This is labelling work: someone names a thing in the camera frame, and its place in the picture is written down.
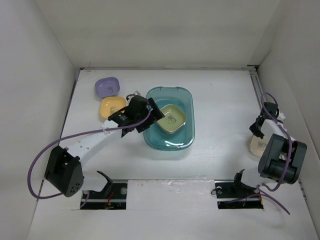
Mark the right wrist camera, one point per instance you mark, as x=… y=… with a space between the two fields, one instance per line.
x=281 y=116

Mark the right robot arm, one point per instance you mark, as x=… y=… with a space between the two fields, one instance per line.
x=281 y=156

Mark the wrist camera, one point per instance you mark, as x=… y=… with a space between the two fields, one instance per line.
x=281 y=116
x=137 y=93

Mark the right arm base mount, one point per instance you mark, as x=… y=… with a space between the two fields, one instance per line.
x=233 y=194

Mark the purple plate back left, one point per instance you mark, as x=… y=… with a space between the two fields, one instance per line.
x=107 y=87

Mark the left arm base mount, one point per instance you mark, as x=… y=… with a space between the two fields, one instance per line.
x=113 y=196

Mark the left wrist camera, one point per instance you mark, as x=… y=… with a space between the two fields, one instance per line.
x=137 y=93

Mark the cream plate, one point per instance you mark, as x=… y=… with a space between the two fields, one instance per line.
x=258 y=145

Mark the green plate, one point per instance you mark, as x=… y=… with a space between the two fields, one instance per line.
x=174 y=119

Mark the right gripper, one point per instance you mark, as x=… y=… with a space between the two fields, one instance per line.
x=253 y=129

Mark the yellow plate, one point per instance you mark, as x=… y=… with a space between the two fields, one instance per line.
x=110 y=105

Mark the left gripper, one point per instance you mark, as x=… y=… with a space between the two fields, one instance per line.
x=157 y=116

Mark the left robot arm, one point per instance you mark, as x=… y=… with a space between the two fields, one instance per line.
x=65 y=165

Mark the teal plastic bin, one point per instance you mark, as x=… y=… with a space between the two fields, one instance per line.
x=158 y=139

